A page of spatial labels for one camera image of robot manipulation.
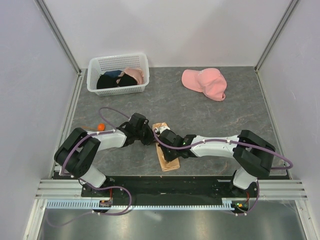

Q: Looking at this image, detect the peach cloth napkin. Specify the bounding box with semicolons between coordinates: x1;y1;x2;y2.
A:
152;122;180;172

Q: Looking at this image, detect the orange handled spoon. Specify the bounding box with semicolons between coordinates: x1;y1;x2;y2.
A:
81;123;106;132

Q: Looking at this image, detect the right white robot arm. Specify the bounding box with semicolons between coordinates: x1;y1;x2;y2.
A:
153;127;275;197

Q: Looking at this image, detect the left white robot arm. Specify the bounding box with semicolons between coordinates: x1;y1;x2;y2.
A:
54;113;154;197

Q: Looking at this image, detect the light pink cap in basket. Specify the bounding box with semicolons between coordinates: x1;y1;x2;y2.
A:
124;68;144;85

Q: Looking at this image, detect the white plastic basket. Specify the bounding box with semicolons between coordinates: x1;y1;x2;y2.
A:
86;53;150;97

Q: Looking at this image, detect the black cap in basket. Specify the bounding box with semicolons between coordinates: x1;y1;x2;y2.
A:
96;74;138;90

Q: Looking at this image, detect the blue cap in basket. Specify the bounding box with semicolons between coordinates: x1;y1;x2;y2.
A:
103;70;122;78

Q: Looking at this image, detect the pink baseball cap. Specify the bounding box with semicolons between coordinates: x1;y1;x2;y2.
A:
181;68;227;102

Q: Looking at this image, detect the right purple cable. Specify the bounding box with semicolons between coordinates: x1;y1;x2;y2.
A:
152;127;294;218

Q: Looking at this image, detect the purple cable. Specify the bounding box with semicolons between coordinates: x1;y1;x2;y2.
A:
46;107;133;227
152;127;294;218

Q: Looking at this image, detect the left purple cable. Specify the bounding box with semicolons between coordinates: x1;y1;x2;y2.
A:
46;107;133;227

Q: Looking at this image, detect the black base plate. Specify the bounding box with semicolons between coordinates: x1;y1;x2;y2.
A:
81;176;258;205

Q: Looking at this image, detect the white slotted cable duct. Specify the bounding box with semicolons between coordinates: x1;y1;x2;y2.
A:
46;199;236;211

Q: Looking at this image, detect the aluminium front rail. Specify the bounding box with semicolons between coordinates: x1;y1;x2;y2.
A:
35;179;308;201

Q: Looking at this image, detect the left aluminium frame post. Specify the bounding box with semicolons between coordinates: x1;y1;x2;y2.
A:
35;0;82;75

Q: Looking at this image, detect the aluminium frame post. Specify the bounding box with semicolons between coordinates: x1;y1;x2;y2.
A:
35;0;82;75
254;0;300;73

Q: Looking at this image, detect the right aluminium frame post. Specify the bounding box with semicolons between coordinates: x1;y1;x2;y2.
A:
254;0;300;73

